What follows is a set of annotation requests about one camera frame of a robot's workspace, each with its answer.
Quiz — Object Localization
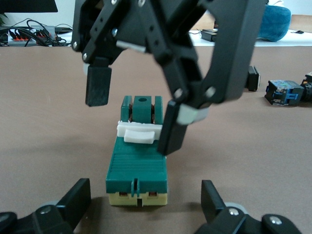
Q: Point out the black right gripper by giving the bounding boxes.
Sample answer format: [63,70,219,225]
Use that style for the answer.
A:
[107,0,208,63]

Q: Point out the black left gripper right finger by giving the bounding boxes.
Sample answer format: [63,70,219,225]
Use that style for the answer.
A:
[195,179,307,234]

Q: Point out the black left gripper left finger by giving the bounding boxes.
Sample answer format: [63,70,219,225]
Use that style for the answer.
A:
[0,177,92,234]

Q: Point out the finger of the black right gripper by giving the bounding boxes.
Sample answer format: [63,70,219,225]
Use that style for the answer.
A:
[72,0,118,108]
[156,0,267,157]

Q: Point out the green load switch white handle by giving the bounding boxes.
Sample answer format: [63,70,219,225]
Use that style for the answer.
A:
[105,95,169,208]

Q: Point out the black device yellow label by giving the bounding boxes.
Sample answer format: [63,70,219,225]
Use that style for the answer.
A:
[201,28,219,42]

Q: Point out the small grey electronics box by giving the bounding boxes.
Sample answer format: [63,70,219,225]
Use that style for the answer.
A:
[36,25,57,38]

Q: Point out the grey power strip orange switches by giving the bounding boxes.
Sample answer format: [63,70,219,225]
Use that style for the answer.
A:
[7,33,37,46]

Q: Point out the black square push button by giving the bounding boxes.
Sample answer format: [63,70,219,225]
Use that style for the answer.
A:
[244,65,261,92]

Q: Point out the black monitor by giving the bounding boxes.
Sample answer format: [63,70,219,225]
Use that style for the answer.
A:
[0,0,59,13]

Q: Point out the green mushroom push button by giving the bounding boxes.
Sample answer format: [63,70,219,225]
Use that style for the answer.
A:
[264,78,312,107]

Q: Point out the teal cushion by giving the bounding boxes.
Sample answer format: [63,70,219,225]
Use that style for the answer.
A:
[257,4,292,42]

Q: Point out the tan cardboard box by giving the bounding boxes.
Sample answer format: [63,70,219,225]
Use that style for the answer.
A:
[291,14,312,30]

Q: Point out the black cable bundle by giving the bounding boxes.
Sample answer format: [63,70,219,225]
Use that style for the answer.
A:
[0,18,74,47]

